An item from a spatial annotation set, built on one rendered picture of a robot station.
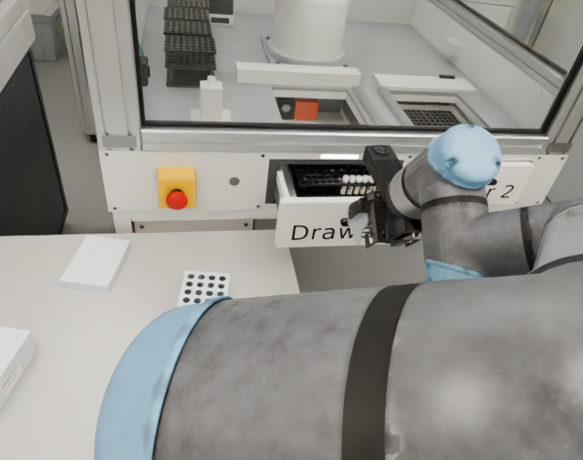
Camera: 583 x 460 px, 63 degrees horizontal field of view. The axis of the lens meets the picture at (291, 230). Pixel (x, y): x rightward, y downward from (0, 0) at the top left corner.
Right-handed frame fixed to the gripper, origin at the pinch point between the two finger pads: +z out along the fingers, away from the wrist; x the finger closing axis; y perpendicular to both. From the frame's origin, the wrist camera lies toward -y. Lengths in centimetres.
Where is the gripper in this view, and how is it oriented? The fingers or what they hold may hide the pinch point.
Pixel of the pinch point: (363, 219)
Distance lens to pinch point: 86.7
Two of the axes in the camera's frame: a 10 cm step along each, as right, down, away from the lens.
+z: -1.9, 2.5, 9.5
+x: 9.8, -0.3, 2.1
